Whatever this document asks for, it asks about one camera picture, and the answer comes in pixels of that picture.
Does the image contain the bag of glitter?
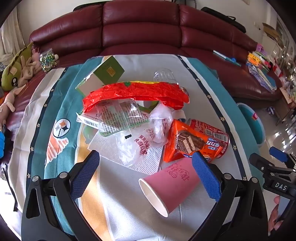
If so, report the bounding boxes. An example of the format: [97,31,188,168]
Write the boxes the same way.
[39,48,59,72]

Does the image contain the beige plush toy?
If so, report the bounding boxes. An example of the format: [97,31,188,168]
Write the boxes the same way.
[0,87,26,117]

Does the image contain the pink paper cup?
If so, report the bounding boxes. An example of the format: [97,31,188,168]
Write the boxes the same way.
[138,158,200,218]

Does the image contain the pink plush toy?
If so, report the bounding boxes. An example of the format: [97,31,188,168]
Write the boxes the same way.
[18,47,42,86]

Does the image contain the clear plastic bottle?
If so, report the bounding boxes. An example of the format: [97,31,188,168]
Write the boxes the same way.
[153,68,178,84]

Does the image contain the brown cardboard box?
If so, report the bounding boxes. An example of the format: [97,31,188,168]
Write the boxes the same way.
[262,23,281,42]

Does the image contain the black bag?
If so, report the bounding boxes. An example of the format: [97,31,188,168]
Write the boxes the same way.
[201,7,246,33]

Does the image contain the green plush toy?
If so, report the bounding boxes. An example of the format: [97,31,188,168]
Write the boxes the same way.
[1,42,34,90]

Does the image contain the clear red-printed plastic bag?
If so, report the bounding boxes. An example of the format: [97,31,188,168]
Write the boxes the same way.
[115,103,185,167]

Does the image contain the red foil wrapper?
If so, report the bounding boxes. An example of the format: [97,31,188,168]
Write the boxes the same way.
[83,80,190,114]

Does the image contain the teal book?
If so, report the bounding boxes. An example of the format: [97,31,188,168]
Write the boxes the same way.
[213,50,242,67]

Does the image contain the clear printed plastic wrapper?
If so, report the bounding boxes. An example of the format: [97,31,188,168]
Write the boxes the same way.
[96,100,149,137]

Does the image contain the red soda can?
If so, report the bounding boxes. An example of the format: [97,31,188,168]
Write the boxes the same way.
[187,118,229,160]

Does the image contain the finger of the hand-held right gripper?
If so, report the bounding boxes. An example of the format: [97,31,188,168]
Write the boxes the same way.
[269,146,296,165]
[249,153,275,173]

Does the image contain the blue plastic bucket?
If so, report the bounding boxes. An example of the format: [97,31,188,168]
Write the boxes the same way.
[236,103,266,149]

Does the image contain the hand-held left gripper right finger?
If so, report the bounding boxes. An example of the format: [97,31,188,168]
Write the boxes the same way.
[191,152,269,241]

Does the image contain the white paper napkin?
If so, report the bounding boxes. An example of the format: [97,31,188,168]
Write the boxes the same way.
[88,130,163,175]

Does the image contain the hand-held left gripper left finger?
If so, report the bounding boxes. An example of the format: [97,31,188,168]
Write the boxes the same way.
[21,150,102,241]

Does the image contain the dark red leather sofa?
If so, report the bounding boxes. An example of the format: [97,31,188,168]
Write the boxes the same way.
[0,0,284,130]

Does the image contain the green cardboard box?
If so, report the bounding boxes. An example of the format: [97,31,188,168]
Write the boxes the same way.
[75,56,160,130]

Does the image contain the person's right hand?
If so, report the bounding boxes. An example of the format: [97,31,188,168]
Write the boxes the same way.
[268,196,284,236]

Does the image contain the teal white printed tablecloth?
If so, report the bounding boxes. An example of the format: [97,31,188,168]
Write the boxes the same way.
[9,54,255,241]

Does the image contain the stack of colourful books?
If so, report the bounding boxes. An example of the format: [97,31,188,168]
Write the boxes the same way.
[246,44,278,92]

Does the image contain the wooden side table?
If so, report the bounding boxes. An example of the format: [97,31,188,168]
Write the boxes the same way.
[275,88,296,126]

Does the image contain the orange wafer wrapper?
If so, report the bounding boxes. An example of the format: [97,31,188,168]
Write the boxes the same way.
[162,119,208,163]

